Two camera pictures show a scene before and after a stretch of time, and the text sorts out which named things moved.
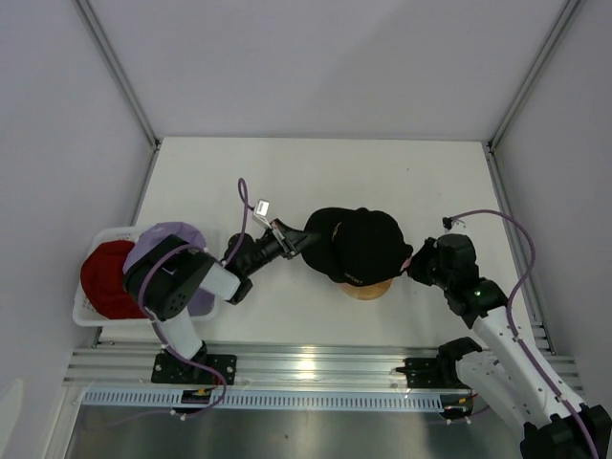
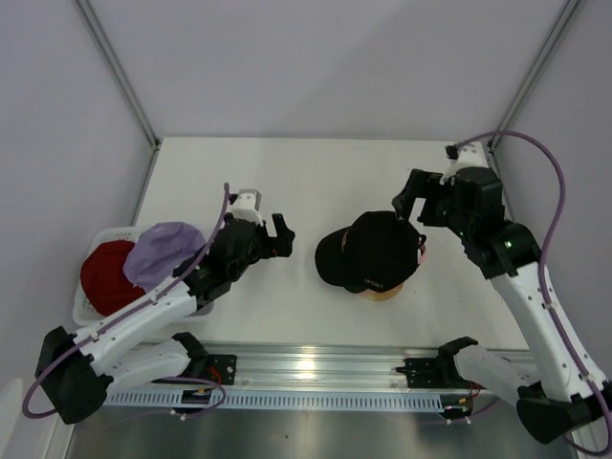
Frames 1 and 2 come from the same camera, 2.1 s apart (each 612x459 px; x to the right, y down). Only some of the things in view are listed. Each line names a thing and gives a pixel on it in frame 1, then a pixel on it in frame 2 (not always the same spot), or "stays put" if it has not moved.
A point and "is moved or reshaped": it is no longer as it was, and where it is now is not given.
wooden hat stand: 367,292 → 382,295
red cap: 102,280 stays put
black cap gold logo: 357,246 is moved or reshaped
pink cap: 405,264 is moved or reshaped
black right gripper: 415,268 → 420,185
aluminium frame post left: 117,67 stays put
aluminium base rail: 127,365 stays put
